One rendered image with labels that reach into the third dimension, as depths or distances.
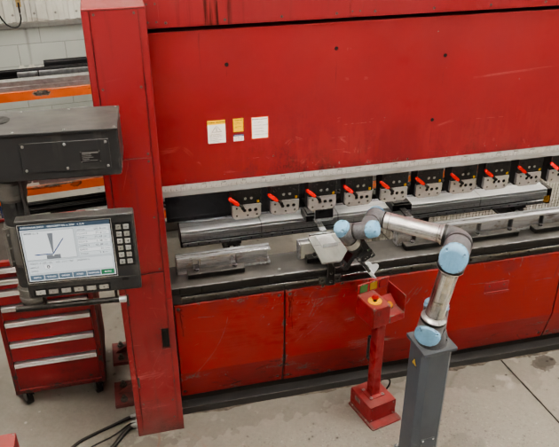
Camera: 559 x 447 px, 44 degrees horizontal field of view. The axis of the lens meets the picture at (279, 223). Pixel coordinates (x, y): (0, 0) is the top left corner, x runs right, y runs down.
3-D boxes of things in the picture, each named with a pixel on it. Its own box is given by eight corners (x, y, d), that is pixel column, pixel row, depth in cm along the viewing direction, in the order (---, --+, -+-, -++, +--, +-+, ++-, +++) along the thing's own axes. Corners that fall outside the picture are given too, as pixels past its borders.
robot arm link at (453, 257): (442, 334, 320) (476, 237, 291) (436, 354, 308) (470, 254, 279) (417, 325, 323) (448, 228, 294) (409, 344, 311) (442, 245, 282)
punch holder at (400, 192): (380, 202, 369) (382, 175, 361) (374, 195, 376) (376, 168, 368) (406, 199, 372) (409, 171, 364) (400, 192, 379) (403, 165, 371)
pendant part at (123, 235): (29, 300, 281) (12, 223, 263) (33, 283, 291) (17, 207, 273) (141, 288, 287) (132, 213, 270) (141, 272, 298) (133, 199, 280)
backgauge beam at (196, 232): (181, 249, 384) (179, 232, 379) (178, 237, 396) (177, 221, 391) (549, 203, 432) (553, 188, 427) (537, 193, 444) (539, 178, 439)
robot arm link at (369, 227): (380, 213, 304) (357, 215, 309) (373, 224, 295) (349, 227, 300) (384, 228, 306) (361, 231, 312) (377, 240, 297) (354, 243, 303)
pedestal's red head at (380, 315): (373, 329, 357) (374, 301, 348) (355, 313, 369) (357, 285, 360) (404, 318, 365) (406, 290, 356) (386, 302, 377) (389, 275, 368)
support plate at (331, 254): (321, 264, 350) (322, 262, 349) (307, 239, 372) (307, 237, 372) (355, 260, 354) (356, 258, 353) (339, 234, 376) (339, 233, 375)
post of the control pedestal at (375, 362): (371, 396, 390) (378, 319, 364) (366, 390, 394) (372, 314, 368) (379, 394, 392) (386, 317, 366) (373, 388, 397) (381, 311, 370)
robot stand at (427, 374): (439, 462, 364) (458, 348, 326) (409, 471, 359) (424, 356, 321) (422, 438, 379) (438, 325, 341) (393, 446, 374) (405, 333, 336)
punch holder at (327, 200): (308, 211, 361) (309, 183, 353) (303, 203, 368) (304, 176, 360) (335, 207, 364) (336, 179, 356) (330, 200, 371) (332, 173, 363)
